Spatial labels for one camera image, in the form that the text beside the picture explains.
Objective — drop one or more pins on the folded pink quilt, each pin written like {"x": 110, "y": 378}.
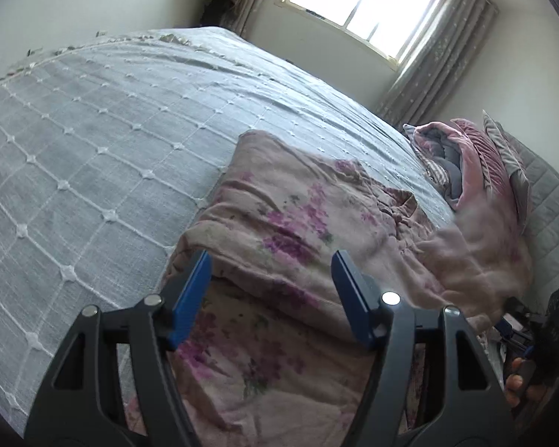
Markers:
{"x": 431, "y": 149}

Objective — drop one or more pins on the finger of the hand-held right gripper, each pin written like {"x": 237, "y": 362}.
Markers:
{"x": 512, "y": 328}

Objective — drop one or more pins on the window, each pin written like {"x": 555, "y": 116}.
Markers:
{"x": 363, "y": 4}

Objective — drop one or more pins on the floral padded jacket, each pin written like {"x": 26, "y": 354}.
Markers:
{"x": 284, "y": 223}

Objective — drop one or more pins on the grey checked bedspread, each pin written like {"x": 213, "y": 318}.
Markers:
{"x": 98, "y": 149}

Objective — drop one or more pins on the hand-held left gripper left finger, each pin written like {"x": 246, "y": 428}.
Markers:
{"x": 193, "y": 298}

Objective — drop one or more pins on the person's right hand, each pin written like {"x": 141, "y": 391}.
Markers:
{"x": 513, "y": 384}

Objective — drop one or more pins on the grey padded headboard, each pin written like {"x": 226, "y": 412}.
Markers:
{"x": 549, "y": 205}

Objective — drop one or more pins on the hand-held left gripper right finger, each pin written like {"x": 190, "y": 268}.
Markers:
{"x": 349, "y": 298}

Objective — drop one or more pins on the pink velvet pillow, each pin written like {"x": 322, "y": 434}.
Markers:
{"x": 489, "y": 163}

